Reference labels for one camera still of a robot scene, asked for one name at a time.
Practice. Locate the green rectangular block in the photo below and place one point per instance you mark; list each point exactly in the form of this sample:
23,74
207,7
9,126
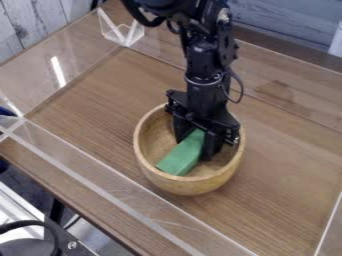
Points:
184,157

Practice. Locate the blue object at left edge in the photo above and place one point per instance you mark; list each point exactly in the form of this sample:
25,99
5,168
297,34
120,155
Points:
6,112

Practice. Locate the clear acrylic corner bracket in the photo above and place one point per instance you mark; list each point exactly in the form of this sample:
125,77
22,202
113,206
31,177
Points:
122,34

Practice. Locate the black metal bracket with screw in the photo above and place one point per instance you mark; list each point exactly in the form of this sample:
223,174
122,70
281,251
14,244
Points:
70,244

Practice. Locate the brown wooden bowl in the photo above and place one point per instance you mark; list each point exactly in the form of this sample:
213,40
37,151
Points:
153,143

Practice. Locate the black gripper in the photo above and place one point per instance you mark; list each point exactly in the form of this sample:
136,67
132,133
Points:
200,108

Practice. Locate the clear acrylic enclosure wall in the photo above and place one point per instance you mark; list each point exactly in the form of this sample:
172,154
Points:
81,91

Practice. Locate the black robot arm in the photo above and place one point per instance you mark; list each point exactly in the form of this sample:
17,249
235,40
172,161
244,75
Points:
202,22

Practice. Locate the white object at right edge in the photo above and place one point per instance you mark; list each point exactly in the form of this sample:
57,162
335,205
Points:
336,46

